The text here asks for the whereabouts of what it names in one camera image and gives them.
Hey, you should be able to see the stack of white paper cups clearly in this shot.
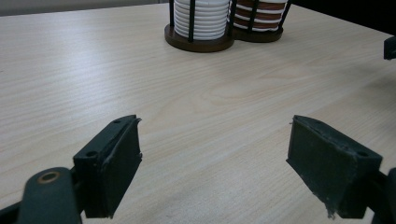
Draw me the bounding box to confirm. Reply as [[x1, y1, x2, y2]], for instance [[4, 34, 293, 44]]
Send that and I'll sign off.
[[173, 0, 231, 41]]

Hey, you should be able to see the dark wooden wire cup holder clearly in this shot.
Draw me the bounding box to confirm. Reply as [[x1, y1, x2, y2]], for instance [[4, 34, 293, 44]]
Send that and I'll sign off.
[[163, 0, 293, 53]]

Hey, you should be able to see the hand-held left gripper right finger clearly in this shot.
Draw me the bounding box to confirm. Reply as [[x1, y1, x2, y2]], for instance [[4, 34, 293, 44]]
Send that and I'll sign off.
[[286, 114, 384, 220]]

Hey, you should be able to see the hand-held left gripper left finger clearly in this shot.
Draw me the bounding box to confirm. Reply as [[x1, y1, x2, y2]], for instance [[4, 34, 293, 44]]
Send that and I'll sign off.
[[73, 114, 143, 219]]

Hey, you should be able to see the stack of brown paper cups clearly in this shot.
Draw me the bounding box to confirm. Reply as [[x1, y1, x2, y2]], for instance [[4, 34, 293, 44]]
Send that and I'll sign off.
[[228, 0, 289, 33]]

